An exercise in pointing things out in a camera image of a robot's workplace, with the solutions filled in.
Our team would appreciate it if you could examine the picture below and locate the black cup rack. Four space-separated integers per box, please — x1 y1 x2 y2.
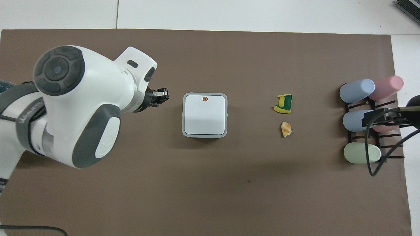
345 98 405 162

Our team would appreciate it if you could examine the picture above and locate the pink cup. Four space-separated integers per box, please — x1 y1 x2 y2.
368 75 404 101
372 124 399 133

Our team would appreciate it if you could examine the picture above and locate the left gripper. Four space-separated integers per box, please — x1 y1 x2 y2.
143 87 159 109

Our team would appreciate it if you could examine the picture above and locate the light green cup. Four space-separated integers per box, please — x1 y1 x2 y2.
344 142 382 164

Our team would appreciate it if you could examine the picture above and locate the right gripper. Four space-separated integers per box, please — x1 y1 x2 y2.
389 96 420 129

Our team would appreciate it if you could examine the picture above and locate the grey laptop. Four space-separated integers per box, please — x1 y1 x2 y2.
395 0 420 17

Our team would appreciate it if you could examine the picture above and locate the blue cup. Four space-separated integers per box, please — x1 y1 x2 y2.
339 79 375 104
343 109 374 132

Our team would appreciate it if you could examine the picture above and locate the green yellow sponge piece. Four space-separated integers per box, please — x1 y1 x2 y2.
274 94 293 114

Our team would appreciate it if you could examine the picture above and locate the white bin with grey rim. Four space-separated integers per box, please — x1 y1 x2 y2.
182 93 228 138

